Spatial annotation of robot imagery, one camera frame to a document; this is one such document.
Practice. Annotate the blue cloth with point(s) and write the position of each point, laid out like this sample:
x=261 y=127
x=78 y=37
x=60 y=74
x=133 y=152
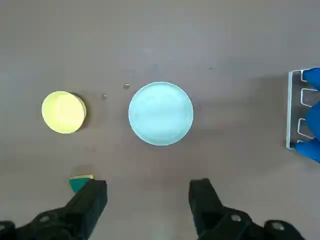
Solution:
x=315 y=117

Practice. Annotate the small clear water droplet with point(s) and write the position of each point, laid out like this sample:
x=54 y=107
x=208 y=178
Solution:
x=104 y=97
x=126 y=86

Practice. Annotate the pale green round plate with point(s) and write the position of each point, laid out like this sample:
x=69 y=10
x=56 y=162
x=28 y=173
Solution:
x=161 y=115

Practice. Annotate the metal dish rack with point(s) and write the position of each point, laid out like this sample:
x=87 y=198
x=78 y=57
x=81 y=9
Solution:
x=290 y=112

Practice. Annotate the green and yellow sponge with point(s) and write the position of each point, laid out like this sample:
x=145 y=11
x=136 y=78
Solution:
x=77 y=183

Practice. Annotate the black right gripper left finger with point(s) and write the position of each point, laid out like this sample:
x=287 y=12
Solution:
x=82 y=212

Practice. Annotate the small yellow dish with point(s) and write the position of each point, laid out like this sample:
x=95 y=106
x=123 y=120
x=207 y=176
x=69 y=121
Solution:
x=62 y=112

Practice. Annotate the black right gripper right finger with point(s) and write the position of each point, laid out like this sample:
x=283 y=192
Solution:
x=210 y=217

